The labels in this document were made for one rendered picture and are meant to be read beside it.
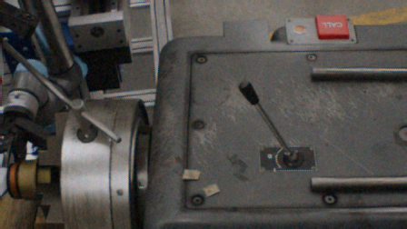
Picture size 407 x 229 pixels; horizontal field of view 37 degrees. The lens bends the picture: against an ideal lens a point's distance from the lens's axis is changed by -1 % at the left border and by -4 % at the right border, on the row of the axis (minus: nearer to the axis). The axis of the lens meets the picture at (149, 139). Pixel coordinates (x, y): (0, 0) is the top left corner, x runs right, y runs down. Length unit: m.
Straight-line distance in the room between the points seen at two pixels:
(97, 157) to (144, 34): 1.80
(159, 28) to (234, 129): 1.81
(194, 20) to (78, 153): 2.18
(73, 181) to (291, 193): 0.38
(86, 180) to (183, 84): 0.25
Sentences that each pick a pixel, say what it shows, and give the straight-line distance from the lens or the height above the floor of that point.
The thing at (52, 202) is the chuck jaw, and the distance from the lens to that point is 1.20.
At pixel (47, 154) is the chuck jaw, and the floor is 1.13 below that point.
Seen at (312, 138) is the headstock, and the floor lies 1.25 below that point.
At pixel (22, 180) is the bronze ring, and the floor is 1.11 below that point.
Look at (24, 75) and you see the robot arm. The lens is 1.44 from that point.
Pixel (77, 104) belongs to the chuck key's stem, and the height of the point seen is 1.32.
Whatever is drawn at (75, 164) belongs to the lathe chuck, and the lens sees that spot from 1.11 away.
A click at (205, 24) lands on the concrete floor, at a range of 3.20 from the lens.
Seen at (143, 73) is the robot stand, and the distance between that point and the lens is 2.68.
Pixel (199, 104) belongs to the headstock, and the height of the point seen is 1.26.
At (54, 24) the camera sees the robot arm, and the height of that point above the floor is 1.17.
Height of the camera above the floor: 2.08
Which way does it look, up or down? 50 degrees down
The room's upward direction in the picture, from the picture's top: 10 degrees counter-clockwise
